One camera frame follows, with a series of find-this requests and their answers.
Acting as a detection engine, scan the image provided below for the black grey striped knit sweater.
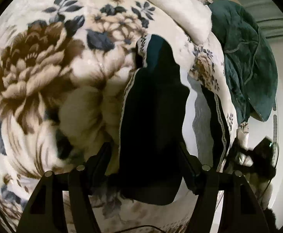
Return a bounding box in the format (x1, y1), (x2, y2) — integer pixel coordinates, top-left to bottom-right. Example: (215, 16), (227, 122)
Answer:
(119, 34), (230, 205)

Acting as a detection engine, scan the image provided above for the dark green quilted garment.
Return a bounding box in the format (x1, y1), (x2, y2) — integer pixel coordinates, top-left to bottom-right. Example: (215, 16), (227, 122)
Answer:
(209, 0), (278, 124)

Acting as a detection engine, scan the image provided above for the cream white pillow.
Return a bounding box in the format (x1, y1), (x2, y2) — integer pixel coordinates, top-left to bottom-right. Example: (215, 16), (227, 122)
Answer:
(149, 0), (212, 45)

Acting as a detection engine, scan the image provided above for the floral fleece bed blanket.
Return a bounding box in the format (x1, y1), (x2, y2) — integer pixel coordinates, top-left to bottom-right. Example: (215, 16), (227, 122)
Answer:
(0, 0), (238, 232)

